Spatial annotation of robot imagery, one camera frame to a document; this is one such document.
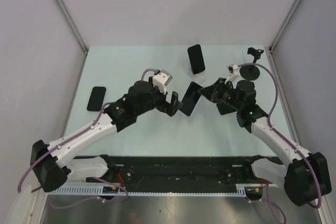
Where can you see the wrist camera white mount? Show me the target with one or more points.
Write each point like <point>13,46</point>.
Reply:
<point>161,80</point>
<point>233,73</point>

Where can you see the black round-base phone stand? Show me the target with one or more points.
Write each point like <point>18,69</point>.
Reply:
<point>251,72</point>

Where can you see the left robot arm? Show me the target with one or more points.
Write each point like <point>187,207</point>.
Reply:
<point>53,163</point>

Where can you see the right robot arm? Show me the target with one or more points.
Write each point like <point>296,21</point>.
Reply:
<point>302,174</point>

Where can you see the aluminium frame post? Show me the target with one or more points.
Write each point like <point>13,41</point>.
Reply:
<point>289,16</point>
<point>61,6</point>

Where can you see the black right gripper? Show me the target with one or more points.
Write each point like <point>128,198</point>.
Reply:
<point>213,92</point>

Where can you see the white phone stand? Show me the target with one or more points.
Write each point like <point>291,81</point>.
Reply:
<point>199,77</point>

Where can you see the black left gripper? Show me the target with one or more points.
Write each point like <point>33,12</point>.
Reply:
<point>169,108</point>

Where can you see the blue-edged phone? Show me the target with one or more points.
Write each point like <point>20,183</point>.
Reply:
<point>190,99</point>

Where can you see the right aluminium frame post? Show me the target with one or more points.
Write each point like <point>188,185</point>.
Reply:
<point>289,16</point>

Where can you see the left aluminium frame post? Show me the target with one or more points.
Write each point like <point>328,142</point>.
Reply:
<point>61,6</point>

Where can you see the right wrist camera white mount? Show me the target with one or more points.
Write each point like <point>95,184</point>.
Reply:
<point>233,73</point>

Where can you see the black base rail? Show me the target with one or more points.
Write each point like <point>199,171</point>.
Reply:
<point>182,175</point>

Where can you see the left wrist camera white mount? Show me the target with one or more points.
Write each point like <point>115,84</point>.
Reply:
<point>161,80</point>

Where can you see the black phone on white stand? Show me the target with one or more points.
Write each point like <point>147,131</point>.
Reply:
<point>195,56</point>

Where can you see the white slotted cable duct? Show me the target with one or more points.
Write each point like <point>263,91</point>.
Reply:
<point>99,189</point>

